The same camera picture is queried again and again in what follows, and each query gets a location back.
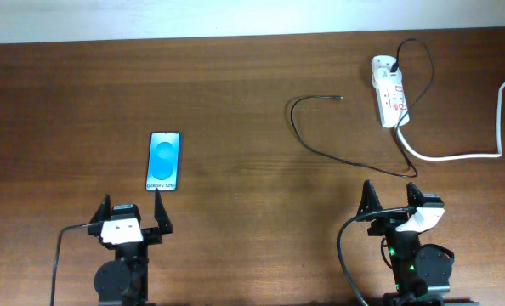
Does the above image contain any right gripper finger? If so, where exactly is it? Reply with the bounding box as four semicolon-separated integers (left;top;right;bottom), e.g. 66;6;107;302
406;182;424;207
356;180;383;218

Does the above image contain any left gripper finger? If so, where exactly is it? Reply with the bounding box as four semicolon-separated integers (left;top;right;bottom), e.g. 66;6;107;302
154;189;173;235
90;194;111;224

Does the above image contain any blue Samsung Galaxy smartphone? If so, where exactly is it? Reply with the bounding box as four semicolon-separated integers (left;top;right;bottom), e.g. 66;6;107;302
145;132;181;191

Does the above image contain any black USB charging cable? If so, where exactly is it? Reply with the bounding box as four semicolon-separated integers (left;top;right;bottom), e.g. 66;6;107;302
289;37;436;179

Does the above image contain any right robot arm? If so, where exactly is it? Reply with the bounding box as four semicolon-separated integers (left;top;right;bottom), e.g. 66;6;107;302
356;180;455;305

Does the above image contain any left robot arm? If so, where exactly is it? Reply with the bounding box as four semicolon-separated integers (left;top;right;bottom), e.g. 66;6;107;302
88;190;173;305

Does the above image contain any white USB charger adapter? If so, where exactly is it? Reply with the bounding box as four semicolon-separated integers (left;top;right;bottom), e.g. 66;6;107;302
372;67;402;89

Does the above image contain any white power strip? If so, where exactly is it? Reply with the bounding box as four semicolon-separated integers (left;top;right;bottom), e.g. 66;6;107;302
372;55;410;128

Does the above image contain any white power strip cord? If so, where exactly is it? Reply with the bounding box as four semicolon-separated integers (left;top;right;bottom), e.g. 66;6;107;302
395;76;505;162

